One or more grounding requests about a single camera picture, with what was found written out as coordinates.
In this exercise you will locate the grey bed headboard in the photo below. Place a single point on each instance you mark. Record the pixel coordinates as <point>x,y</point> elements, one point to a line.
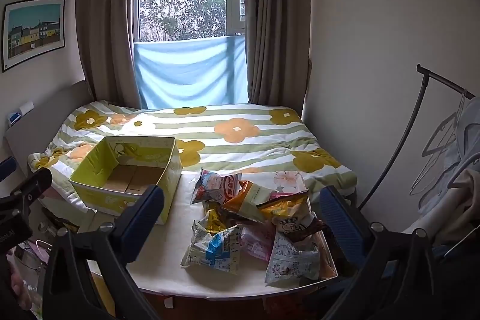
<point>45,117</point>

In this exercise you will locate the light blue garment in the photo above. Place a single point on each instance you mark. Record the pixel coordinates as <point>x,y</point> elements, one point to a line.
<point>468,140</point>

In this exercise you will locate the clear plastic bag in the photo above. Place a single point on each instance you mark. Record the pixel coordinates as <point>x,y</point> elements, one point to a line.
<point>24,275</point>

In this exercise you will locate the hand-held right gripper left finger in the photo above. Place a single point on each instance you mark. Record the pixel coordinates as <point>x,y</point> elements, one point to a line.
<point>148,226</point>

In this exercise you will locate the black clothes rack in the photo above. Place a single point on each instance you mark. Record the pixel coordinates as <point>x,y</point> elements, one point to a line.
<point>425,74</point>

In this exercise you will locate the light blue cloth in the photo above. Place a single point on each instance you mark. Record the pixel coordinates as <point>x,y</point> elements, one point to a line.
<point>187,72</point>

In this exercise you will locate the cream garment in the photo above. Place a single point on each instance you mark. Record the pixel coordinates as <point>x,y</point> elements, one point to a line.
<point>461,203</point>

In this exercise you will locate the framed wall picture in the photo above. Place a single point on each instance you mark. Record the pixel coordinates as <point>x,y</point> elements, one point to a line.
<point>33,31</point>

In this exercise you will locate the yellow-green cardboard box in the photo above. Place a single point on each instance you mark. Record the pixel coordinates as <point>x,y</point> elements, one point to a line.
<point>173,177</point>

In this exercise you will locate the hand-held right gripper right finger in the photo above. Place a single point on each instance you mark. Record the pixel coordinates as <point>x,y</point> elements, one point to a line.
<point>337,218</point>

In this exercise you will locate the white and blue tissue pack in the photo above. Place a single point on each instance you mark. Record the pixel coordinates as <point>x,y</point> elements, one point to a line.
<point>20,113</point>

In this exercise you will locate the floral printed tray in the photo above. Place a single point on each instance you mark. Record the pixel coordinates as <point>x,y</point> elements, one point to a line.
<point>288,179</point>

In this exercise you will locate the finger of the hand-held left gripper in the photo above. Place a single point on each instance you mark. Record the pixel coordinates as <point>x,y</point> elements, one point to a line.
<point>30,187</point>
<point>6,170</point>

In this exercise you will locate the pile of assorted snack packets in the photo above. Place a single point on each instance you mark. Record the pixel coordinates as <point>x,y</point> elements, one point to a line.
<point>217,248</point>

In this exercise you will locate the striped floral blanket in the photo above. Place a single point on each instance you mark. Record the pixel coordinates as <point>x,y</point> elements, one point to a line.
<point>243,151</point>

